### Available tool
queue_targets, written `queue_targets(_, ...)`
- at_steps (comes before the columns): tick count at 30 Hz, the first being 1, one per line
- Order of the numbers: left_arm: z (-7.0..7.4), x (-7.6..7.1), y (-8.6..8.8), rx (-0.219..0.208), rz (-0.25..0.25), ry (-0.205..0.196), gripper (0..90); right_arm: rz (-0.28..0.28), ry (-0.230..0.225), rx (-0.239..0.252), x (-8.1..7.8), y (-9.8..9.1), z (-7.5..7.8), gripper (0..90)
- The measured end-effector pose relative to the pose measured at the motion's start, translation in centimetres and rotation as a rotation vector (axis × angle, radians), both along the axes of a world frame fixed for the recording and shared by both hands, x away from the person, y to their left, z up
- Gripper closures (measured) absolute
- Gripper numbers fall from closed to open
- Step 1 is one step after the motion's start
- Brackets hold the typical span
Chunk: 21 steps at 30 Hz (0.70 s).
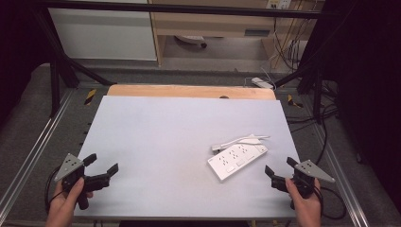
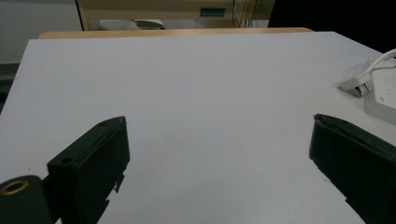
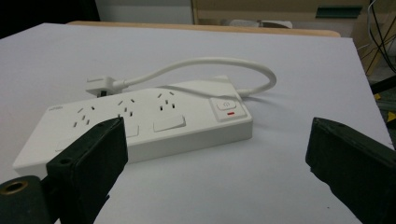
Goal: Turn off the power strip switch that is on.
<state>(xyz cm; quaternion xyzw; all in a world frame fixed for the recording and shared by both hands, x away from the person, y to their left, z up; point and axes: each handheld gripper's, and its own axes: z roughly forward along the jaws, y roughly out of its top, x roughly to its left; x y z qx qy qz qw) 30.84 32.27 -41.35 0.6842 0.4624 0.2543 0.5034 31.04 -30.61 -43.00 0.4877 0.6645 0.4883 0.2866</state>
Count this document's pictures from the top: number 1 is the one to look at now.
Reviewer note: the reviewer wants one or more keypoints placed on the dark curtain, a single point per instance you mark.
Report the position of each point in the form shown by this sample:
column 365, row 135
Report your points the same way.
column 369, row 78
column 19, row 47

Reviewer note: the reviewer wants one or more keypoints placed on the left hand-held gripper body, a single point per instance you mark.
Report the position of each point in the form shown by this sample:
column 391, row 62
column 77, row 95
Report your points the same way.
column 68, row 166

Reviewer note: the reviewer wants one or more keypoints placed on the white wall socket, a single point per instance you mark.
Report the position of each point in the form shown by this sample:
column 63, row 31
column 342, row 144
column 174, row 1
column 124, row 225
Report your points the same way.
column 279, row 3

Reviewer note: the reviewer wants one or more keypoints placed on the white floor power strip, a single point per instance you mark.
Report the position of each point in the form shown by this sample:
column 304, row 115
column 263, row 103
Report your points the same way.
column 262, row 83

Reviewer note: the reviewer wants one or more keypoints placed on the aluminium rail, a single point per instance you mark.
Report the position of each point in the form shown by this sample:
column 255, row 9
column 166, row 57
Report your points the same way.
column 31, row 154
column 342, row 176

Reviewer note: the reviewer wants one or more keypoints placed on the office chair base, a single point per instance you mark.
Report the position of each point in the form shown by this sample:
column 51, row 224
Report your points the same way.
column 192, row 39

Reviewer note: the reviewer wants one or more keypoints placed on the white cabinet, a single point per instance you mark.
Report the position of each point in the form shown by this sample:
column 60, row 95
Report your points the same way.
column 101, row 34

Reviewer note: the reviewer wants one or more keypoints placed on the wooden board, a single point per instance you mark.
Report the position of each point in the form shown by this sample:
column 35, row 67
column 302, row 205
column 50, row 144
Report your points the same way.
column 189, row 91

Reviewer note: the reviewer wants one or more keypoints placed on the person's right hand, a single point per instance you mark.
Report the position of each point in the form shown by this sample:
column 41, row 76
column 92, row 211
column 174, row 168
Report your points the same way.
column 305, row 206

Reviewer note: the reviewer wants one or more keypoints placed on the person's left hand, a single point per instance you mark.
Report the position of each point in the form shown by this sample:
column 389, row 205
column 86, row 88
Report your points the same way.
column 63, row 203

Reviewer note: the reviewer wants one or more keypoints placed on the yellow black tape strip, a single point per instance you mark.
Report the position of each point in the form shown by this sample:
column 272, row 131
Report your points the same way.
column 90, row 96
column 293, row 102

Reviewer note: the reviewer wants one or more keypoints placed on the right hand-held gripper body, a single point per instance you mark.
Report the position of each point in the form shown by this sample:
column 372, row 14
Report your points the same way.
column 310, row 171

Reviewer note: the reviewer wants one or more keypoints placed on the wooden desk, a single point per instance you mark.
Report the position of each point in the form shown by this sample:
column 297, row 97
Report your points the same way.
column 214, row 23

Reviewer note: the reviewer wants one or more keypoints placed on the black metal frame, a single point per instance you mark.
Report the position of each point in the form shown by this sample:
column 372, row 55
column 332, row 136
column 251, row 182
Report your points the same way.
column 189, row 8

